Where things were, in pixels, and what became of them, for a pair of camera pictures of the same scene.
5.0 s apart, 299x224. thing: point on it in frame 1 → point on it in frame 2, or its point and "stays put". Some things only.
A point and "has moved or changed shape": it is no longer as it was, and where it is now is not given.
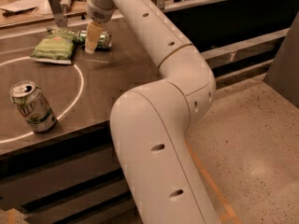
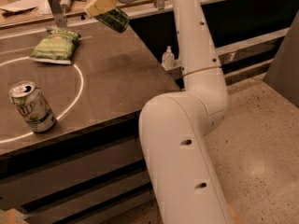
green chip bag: x=56 y=47 stays put
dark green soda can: x=105 y=41 has moved or changed shape
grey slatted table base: x=72 y=178 stays put
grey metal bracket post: x=60 y=16 stays put
